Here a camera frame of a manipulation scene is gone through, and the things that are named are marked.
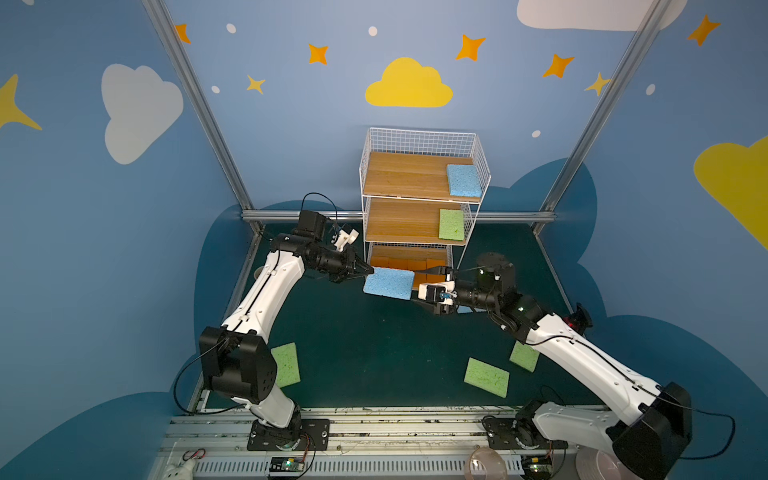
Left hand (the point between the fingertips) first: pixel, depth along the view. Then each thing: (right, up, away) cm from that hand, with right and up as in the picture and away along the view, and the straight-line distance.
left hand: (371, 270), depth 77 cm
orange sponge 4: (+22, +1, +30) cm, 37 cm away
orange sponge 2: (+8, +1, +31) cm, 32 cm away
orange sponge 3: (+16, 0, +31) cm, 34 cm away
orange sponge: (+2, +2, +30) cm, 30 cm away
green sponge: (+23, +13, +9) cm, 28 cm away
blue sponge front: (+5, -3, -4) cm, 7 cm away
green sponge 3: (-24, -27, +7) cm, 37 cm away
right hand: (+12, -1, -6) cm, 14 cm away
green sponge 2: (+32, -30, +5) cm, 45 cm away
